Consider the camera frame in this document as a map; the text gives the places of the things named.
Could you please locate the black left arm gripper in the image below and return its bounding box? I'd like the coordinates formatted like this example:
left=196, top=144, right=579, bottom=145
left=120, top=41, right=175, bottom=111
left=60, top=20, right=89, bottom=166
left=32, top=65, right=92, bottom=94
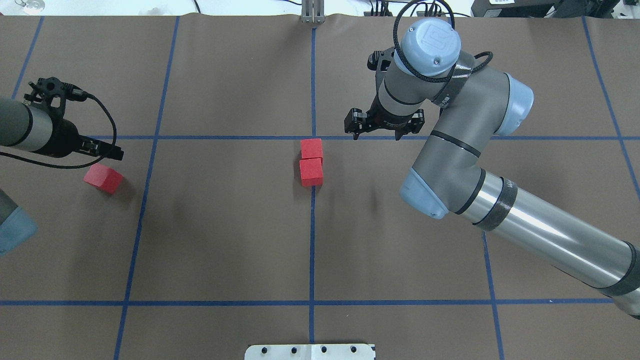
left=45, top=120, right=124, bottom=161

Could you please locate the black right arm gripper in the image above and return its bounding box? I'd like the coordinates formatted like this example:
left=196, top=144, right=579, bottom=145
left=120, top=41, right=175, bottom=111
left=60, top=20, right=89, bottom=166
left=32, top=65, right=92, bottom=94
left=343, top=97, right=425, bottom=141

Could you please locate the red block placed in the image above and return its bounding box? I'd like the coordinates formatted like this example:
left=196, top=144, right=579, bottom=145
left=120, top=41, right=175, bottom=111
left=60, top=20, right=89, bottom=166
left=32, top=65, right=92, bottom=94
left=300, top=137, right=323, bottom=161
left=299, top=157, right=324, bottom=187
left=83, top=163, right=124, bottom=195

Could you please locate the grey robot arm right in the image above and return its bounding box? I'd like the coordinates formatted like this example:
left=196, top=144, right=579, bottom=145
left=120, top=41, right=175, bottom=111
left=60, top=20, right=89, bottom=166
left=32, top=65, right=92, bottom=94
left=343, top=17, right=639, bottom=319

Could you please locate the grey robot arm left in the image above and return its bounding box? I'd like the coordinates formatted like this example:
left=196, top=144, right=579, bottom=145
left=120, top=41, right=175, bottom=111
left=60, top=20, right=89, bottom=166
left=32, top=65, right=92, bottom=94
left=0, top=95, right=124, bottom=255

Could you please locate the brown paper table mat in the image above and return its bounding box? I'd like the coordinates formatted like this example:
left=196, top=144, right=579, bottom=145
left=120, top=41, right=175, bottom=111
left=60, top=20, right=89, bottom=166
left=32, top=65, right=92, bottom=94
left=1, top=13, right=639, bottom=360

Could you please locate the black box with label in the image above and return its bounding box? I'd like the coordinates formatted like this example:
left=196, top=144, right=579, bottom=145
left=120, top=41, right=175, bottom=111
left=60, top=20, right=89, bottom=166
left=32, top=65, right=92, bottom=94
left=470, top=0, right=562, bottom=18

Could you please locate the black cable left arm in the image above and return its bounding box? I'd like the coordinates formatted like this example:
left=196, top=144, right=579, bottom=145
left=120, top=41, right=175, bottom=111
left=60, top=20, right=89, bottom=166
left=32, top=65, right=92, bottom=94
left=0, top=92, right=118, bottom=170

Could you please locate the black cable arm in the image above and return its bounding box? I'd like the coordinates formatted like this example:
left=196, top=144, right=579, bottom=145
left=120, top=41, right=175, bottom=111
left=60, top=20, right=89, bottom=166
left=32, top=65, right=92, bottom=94
left=0, top=92, right=118, bottom=170
left=393, top=0, right=495, bottom=110

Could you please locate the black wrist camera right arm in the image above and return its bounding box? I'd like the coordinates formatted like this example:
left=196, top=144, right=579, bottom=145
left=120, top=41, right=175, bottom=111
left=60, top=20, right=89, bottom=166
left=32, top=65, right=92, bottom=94
left=366, top=47, right=395, bottom=89

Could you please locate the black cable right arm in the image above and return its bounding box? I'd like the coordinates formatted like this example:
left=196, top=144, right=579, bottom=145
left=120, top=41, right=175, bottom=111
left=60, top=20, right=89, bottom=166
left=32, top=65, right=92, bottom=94
left=393, top=0, right=495, bottom=110

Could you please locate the aluminium frame post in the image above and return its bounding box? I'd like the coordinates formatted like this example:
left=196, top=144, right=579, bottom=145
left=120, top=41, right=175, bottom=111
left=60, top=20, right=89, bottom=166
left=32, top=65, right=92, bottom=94
left=299, top=0, right=326, bottom=25

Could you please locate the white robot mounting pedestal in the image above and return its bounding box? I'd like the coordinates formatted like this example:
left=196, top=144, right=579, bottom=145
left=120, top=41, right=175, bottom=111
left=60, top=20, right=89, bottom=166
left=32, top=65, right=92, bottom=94
left=244, top=343, right=377, bottom=360

